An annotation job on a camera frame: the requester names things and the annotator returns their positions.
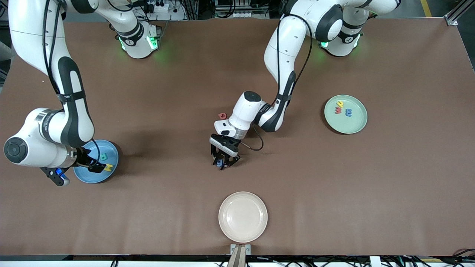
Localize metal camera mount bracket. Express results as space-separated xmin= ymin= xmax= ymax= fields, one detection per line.
xmin=230 ymin=244 xmax=252 ymax=267

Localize aluminium frame post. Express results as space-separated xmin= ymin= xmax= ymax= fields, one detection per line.
xmin=445 ymin=0 xmax=475 ymax=26

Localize black cables under table edge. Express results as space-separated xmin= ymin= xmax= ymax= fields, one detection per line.
xmin=386 ymin=248 xmax=475 ymax=267

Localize blue plate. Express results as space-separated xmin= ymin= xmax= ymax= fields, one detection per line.
xmin=73 ymin=140 xmax=120 ymax=184

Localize white power strip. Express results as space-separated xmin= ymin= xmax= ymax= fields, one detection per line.
xmin=143 ymin=0 xmax=186 ymax=21

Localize grey equipment rack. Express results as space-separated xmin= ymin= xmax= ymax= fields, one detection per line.
xmin=213 ymin=0 xmax=269 ymax=19

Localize green plate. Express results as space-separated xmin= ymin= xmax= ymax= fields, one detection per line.
xmin=324 ymin=95 xmax=368 ymax=134

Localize beige plate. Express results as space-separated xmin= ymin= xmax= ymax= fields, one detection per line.
xmin=218 ymin=191 xmax=268 ymax=243

